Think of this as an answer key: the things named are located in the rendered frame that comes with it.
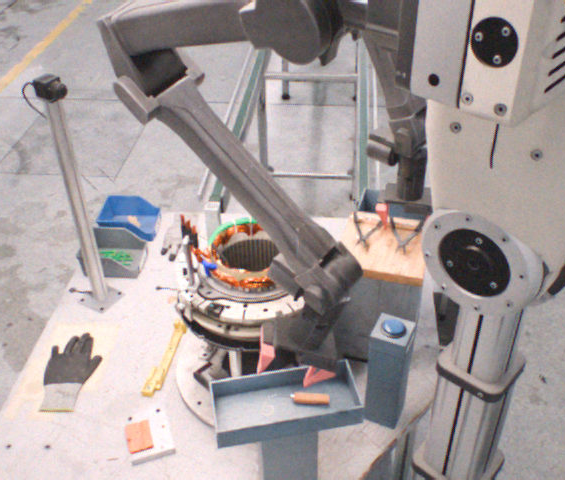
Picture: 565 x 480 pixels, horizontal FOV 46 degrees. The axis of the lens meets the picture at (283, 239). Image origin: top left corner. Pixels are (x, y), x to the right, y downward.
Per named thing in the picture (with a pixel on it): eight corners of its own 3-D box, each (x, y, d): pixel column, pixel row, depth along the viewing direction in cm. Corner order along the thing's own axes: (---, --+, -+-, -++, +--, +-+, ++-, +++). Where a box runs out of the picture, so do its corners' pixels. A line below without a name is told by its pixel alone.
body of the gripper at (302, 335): (271, 322, 107) (288, 289, 103) (328, 339, 109) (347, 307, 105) (271, 351, 101) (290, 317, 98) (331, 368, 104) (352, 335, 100)
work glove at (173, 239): (174, 213, 205) (173, 207, 203) (211, 215, 204) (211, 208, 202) (155, 263, 186) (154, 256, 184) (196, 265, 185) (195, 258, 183)
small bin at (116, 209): (163, 216, 204) (160, 195, 199) (153, 243, 193) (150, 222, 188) (112, 214, 205) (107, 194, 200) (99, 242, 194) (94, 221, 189)
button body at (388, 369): (362, 418, 142) (370, 335, 127) (373, 395, 147) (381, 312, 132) (394, 430, 140) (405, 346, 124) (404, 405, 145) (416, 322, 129)
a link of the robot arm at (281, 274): (323, 301, 90) (362, 261, 94) (261, 251, 93) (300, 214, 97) (314, 336, 100) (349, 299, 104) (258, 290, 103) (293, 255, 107)
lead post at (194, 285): (187, 292, 128) (181, 244, 121) (193, 283, 130) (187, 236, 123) (196, 294, 128) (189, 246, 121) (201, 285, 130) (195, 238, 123)
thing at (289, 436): (228, 527, 123) (215, 432, 106) (221, 476, 132) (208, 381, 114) (356, 502, 127) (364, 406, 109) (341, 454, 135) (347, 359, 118)
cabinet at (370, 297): (346, 301, 172) (351, 220, 156) (419, 314, 167) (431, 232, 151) (329, 355, 157) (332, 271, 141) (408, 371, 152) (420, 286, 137)
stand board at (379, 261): (350, 219, 156) (351, 210, 154) (432, 231, 151) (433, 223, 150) (331, 272, 141) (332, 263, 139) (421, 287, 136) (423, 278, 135)
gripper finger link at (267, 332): (245, 353, 111) (266, 314, 106) (285, 364, 113) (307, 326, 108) (245, 384, 105) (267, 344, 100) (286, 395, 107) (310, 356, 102)
